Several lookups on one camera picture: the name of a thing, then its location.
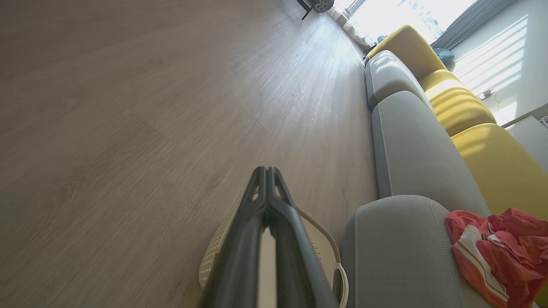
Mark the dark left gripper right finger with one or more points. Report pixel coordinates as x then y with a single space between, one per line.
295 256

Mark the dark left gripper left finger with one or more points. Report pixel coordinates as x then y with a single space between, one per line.
239 256

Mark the red jersey with white stripes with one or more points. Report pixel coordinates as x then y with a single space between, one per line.
473 273

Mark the red garment with white trim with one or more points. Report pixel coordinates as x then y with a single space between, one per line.
522 248

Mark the white perforated laundry basket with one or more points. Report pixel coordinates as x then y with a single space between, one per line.
323 252

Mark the large grey sofa seat cushion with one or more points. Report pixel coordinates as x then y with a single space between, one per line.
419 149

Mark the small grey sofa seat cushion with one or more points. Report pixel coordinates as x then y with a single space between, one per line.
389 75

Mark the grey sofa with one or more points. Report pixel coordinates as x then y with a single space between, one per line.
398 256

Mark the yellow sofa back cushion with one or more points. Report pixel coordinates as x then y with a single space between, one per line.
458 105
411 49
505 171

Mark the white sheer curtain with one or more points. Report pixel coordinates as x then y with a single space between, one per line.
351 30

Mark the teal cushion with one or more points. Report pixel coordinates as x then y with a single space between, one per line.
445 56

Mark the dark spotted pouf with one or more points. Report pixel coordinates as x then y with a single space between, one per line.
323 5

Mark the white side table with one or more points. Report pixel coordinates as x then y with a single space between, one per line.
531 137

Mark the bright window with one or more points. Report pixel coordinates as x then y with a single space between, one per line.
406 15

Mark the grey curtain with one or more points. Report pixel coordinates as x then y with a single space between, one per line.
471 21

